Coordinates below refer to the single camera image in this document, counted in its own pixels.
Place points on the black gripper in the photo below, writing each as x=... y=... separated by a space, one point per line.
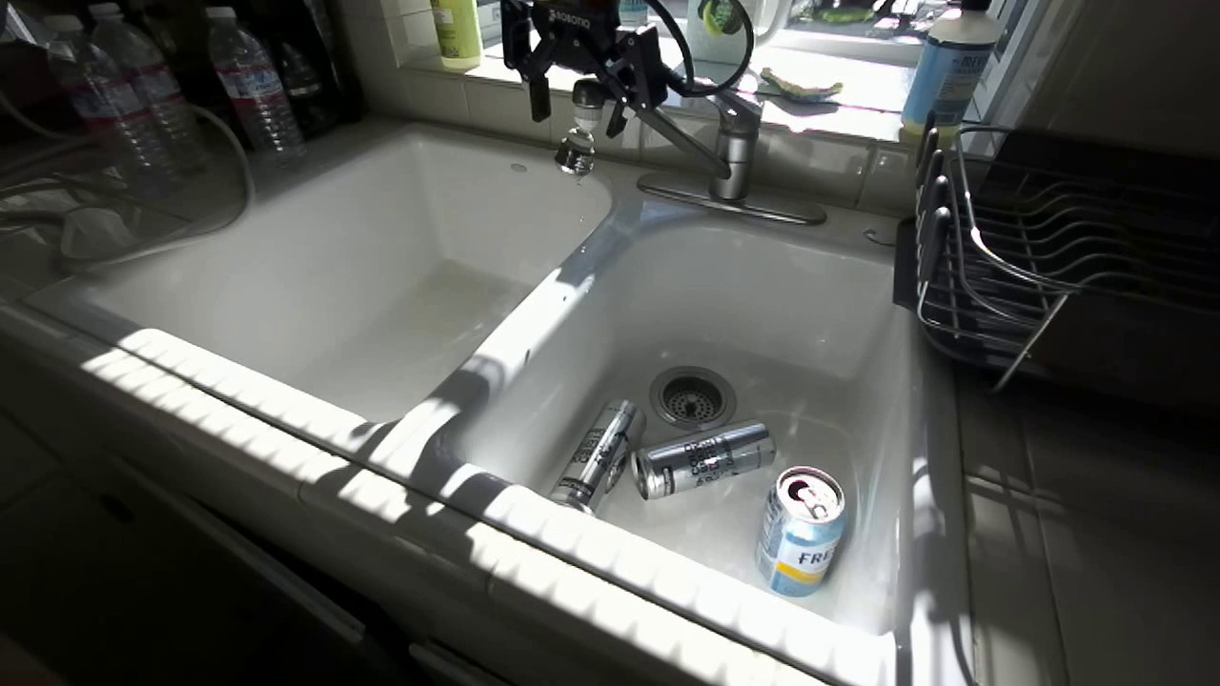
x=576 y=37

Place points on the chrome kitchen faucet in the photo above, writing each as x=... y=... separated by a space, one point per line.
x=733 y=152

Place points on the white double basin sink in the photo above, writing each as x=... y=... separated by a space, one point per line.
x=384 y=281

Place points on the green bottle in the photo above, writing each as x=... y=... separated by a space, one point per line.
x=459 y=32

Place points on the pale cloth rag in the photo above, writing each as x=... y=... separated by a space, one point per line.
x=801 y=90

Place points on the dark bottle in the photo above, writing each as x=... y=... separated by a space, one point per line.
x=306 y=81

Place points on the dark round drain strainer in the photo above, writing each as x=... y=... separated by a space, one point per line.
x=692 y=396

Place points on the clear plastic water bottle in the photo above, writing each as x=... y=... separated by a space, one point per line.
x=255 y=90
x=95 y=107
x=145 y=79

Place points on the silver aluminium drink can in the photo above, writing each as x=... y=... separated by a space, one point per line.
x=705 y=458
x=600 y=455

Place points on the blue dish soap bottle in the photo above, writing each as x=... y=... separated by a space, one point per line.
x=946 y=70

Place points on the blue aluminium drink can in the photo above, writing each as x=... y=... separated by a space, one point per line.
x=808 y=530

